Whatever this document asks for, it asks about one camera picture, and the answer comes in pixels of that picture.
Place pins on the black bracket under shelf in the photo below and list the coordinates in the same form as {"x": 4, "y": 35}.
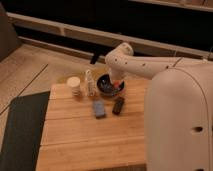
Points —
{"x": 95, "y": 57}

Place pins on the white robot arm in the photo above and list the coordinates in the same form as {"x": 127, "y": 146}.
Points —
{"x": 178, "y": 108}

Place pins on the blue sponge block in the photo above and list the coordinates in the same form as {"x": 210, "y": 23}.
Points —
{"x": 99, "y": 109}

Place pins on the dark ceramic bowl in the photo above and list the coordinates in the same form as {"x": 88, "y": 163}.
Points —
{"x": 106, "y": 88}

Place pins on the white wall shelf rail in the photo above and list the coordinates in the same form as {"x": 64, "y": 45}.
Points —
{"x": 104, "y": 38}

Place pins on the clear spray bottle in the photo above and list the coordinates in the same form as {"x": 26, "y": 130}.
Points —
{"x": 90, "y": 83}

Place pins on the black rectangular object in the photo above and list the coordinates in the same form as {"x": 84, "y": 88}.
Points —
{"x": 119, "y": 102}

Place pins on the white lidded jar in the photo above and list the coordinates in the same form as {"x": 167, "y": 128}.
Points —
{"x": 74, "y": 84}

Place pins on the dark grey floor mat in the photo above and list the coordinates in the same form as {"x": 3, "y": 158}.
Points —
{"x": 23, "y": 132}

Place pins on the orange red pepper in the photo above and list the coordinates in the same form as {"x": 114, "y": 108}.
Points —
{"x": 116, "y": 84}

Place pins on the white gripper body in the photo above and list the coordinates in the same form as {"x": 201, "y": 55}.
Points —
{"x": 116, "y": 75}

